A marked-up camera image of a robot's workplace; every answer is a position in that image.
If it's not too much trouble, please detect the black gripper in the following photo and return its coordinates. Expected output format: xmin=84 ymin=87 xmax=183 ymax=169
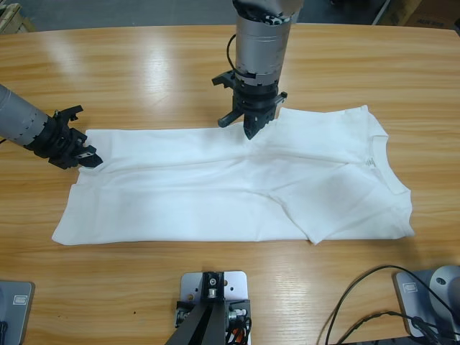
xmin=211 ymin=70 xmax=288 ymax=141
xmin=23 ymin=104 xmax=105 ymax=170

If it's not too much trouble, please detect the white T-shirt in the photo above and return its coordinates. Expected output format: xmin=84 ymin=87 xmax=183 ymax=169
xmin=51 ymin=104 xmax=417 ymax=246

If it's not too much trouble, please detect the wooden pallet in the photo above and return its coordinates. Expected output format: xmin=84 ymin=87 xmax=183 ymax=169
xmin=0 ymin=2 xmax=37 ymax=35

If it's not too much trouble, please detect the slanted metal bar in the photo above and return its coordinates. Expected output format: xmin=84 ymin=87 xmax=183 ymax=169
xmin=372 ymin=0 xmax=393 ymax=25

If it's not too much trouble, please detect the brown cardboard box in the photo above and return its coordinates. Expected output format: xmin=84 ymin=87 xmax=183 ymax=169
xmin=377 ymin=0 xmax=425 ymax=27

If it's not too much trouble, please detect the pale printed cardboard box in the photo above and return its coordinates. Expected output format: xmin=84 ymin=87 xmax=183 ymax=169
xmin=405 ymin=9 xmax=454 ymax=29

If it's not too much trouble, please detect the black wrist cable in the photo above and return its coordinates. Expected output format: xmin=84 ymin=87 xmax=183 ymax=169
xmin=225 ymin=32 xmax=241 ymax=75

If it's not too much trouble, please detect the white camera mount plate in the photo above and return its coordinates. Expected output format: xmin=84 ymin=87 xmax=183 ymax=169
xmin=179 ymin=271 xmax=252 ymax=345

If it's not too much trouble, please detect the grey base plate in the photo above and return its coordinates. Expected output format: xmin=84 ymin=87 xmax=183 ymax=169
xmin=391 ymin=269 xmax=460 ymax=339
xmin=0 ymin=280 xmax=36 ymax=345

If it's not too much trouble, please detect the orange and black cable bundle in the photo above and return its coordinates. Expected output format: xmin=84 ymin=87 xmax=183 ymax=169
xmin=224 ymin=318 xmax=254 ymax=345

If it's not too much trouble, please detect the thin braided black cable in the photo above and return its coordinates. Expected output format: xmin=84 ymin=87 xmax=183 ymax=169
xmin=336 ymin=310 xmax=438 ymax=345

